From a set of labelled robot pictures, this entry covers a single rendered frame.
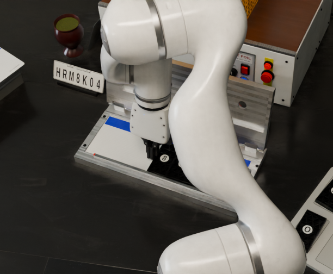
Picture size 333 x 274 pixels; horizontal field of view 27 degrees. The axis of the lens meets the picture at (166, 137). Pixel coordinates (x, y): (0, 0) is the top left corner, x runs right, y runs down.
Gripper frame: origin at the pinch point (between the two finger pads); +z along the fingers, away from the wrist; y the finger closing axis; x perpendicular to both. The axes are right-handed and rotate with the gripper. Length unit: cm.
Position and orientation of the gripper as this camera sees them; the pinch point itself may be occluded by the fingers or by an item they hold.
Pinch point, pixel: (152, 149)
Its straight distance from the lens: 168.6
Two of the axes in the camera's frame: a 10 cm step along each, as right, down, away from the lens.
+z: -0.2, 7.7, 6.4
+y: 9.0, 2.9, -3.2
